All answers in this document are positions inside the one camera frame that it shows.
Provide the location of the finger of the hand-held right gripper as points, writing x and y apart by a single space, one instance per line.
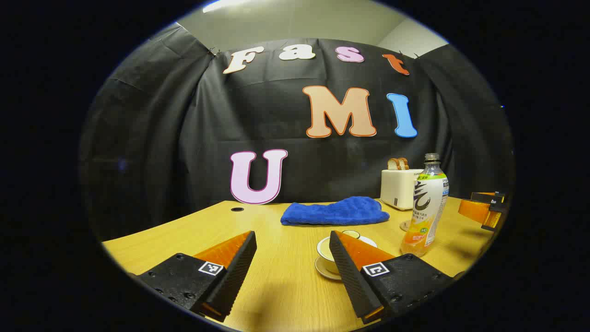
474 210
488 197

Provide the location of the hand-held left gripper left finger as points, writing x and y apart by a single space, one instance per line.
235 272

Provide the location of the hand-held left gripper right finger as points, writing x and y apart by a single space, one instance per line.
350 276

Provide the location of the plastic water bottle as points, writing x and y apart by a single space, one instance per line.
426 203

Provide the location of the round cork coaster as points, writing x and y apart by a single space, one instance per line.
404 226

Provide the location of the white saucer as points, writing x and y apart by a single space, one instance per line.
322 273

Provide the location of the blue towel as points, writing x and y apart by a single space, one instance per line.
336 212

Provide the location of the white toaster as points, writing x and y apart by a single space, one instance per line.
398 189

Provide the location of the toast bread slice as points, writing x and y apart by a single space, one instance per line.
404 163
392 164

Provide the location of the black backdrop cloth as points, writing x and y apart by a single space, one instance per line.
184 138

